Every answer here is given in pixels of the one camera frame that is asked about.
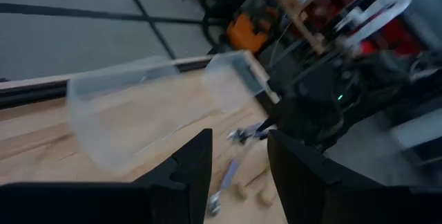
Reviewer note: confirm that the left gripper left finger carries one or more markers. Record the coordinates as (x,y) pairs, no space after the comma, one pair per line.
(193,182)

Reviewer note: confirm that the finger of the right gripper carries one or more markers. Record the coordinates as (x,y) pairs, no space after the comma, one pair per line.
(269,125)

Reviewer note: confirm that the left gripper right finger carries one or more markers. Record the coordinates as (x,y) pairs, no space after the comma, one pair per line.
(297,182)

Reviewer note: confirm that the wooden spoon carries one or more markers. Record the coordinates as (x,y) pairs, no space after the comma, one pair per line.
(265,198)

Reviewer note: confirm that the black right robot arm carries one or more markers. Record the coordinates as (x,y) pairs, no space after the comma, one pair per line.
(380,79)

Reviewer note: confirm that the clear plastic bin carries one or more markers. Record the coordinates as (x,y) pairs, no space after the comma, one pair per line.
(121,120)
(228,85)

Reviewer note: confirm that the orange plastic object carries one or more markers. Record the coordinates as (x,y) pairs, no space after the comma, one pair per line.
(245,34)

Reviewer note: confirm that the wooden shelf rack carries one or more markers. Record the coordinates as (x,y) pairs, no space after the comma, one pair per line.
(293,6)

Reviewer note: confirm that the red cabinet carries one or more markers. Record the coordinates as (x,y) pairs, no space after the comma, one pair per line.
(397,34)

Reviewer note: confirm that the white curved frame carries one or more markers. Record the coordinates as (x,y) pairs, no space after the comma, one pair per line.
(376,13)

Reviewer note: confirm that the black aluminium table frame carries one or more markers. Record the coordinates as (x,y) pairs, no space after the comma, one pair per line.
(31,94)

